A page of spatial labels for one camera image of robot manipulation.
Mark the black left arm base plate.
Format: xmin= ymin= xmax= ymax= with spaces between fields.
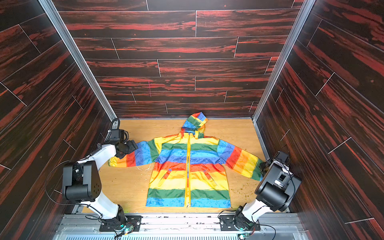
xmin=99 ymin=215 xmax=143 ymax=234

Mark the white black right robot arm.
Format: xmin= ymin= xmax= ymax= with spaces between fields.
xmin=234 ymin=151 xmax=302 ymax=231

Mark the aluminium frame rail right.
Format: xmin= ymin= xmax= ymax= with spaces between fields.
xmin=253 ymin=119 xmax=270 ymax=160

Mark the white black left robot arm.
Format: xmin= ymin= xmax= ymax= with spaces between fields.
xmin=63 ymin=118 xmax=138 ymax=230

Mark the rainbow striped zip jacket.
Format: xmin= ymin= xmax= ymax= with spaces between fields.
xmin=108 ymin=112 xmax=263 ymax=209

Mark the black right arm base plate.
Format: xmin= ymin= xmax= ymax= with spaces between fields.
xmin=218 ymin=213 xmax=261 ymax=232

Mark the aluminium frame post left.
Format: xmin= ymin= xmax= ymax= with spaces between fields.
xmin=38 ymin=0 xmax=117 ymax=121

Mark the aluminium frame post right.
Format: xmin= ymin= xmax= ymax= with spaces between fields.
xmin=253 ymin=0 xmax=316 ymax=126

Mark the aluminium frame post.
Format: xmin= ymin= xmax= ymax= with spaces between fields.
xmin=253 ymin=0 xmax=316 ymax=126
xmin=38 ymin=0 xmax=117 ymax=121

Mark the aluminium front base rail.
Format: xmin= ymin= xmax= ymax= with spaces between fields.
xmin=53 ymin=212 xmax=311 ymax=240

